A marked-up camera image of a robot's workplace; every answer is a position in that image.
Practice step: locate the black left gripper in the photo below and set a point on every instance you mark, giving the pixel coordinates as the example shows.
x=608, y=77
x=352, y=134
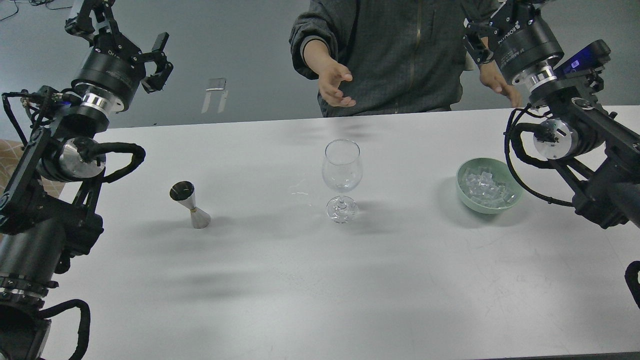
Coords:
x=113, y=69

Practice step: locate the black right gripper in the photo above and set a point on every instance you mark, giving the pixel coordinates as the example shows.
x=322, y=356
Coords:
x=518, y=39

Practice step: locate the steel cocktail jigger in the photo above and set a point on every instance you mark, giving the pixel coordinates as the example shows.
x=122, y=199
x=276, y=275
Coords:
x=183, y=192

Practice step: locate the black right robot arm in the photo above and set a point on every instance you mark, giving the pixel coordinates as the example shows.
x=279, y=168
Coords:
x=562, y=127

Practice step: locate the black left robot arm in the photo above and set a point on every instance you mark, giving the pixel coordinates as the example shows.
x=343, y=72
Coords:
x=48, y=208

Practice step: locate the pile of clear ice cubes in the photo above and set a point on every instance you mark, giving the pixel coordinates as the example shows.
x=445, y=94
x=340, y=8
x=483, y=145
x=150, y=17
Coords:
x=481, y=186

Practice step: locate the clear wine glass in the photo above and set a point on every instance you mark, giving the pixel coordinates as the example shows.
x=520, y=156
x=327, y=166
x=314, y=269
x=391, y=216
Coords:
x=342, y=172

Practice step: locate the person's left hand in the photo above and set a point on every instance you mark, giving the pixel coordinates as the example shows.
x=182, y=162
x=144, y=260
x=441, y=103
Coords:
x=491, y=77

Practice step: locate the person's right hand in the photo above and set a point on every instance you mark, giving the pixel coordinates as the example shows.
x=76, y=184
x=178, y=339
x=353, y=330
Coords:
x=330, y=79

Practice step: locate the person in grey jacket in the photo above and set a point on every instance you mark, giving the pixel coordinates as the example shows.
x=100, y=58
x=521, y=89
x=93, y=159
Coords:
x=405, y=56

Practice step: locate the beige checked cloth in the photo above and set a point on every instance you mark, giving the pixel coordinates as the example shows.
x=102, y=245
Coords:
x=11, y=155

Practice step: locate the green bowl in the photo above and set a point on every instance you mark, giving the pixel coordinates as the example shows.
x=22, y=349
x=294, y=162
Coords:
x=502, y=173

